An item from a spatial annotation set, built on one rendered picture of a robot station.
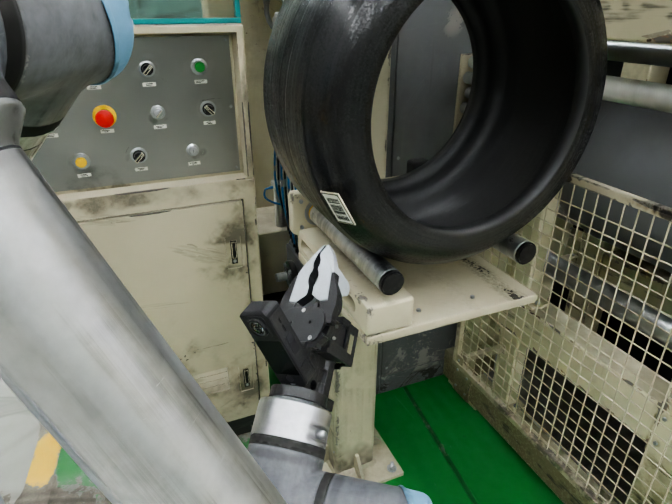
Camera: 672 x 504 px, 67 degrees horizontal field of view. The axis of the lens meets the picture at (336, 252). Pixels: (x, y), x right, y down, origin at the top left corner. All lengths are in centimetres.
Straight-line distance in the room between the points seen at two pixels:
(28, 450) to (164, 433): 171
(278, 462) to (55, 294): 35
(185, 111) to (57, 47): 94
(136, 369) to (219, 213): 107
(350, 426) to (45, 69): 132
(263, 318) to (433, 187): 65
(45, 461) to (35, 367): 165
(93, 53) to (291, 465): 43
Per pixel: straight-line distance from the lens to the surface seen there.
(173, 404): 34
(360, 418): 156
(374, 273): 84
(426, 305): 97
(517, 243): 98
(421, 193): 112
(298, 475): 59
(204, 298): 148
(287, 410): 60
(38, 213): 33
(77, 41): 43
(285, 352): 59
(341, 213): 75
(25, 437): 209
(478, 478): 176
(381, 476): 170
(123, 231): 137
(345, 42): 69
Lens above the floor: 131
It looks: 26 degrees down
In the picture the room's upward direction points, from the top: straight up
